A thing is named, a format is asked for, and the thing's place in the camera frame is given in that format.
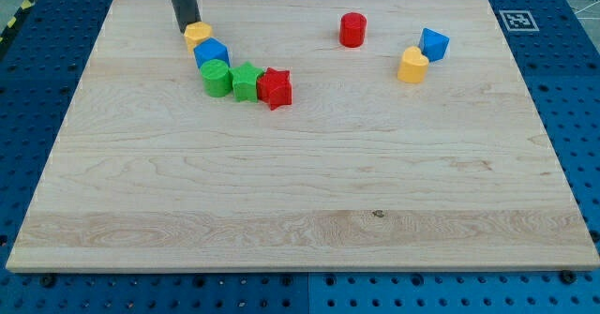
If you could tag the red star block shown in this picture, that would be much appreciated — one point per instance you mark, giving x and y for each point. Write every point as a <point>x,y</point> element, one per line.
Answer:
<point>274,88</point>

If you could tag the green star block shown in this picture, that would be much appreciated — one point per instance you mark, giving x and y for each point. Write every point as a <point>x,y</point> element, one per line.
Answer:
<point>244,82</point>

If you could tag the green cylinder block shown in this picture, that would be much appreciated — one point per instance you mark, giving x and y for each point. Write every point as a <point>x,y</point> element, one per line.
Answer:
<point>216,78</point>

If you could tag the light wooden board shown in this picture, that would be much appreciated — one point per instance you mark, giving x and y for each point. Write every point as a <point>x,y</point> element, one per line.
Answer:
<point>362,172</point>

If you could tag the red cylinder block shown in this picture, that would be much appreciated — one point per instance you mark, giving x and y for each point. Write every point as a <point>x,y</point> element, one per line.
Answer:
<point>352,30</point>

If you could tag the blue cube block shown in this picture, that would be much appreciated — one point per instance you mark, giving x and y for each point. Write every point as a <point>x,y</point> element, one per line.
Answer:
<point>211,49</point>

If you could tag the yellow heart block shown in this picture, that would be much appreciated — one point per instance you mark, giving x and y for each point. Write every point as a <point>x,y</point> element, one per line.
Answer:
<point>413,66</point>

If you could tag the yellow hexagon block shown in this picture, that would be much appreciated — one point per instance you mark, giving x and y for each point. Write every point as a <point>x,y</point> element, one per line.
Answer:
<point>196,33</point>

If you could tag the blue triangular block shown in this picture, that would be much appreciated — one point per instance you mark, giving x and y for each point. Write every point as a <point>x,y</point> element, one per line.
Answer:
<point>433,45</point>

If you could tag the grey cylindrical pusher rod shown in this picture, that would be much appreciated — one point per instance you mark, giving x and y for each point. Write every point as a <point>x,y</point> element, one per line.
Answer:
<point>186,12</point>

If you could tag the white fiducial marker tag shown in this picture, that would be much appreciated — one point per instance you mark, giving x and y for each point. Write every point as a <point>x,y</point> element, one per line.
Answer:
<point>518,21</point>

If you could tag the black bolt front left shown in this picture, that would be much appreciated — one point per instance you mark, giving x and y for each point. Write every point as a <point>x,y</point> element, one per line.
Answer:
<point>47,281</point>

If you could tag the black bolt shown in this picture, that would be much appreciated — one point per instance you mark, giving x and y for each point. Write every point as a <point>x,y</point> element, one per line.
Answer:
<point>568,277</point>
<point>47,281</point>

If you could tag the black bolt front right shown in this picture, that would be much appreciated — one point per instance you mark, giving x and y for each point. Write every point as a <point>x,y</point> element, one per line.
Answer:
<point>568,277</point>

